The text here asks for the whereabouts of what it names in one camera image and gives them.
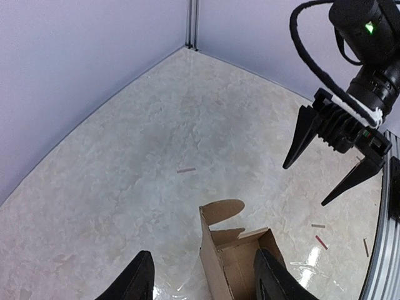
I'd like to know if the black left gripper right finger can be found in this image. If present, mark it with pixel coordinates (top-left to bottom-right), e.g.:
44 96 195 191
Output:
254 248 318 300

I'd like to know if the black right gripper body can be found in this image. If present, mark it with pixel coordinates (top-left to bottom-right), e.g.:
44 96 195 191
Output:
311 88 391 166

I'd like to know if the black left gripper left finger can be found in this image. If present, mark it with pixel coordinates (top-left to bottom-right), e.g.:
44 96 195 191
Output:
96 250 155 300

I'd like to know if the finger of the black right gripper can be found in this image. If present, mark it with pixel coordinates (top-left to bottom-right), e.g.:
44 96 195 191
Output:
321 152 384 206
282 106 322 169

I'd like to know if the brown cardboard box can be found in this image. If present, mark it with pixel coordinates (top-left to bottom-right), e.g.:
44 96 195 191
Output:
199 199 286 299

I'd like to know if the right robot arm white sleeve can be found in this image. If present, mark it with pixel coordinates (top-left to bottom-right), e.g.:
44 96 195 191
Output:
329 0 399 116

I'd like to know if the thin stick near back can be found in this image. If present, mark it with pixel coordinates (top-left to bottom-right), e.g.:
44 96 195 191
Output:
177 167 196 174

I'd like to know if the front aluminium frame rail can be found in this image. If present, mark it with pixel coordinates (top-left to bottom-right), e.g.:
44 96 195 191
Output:
359 131 399 299

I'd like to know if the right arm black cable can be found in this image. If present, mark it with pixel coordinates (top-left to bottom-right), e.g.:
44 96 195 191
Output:
289 0 383 129

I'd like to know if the right aluminium frame post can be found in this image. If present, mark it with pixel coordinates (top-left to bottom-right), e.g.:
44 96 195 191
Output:
185 0 199 51

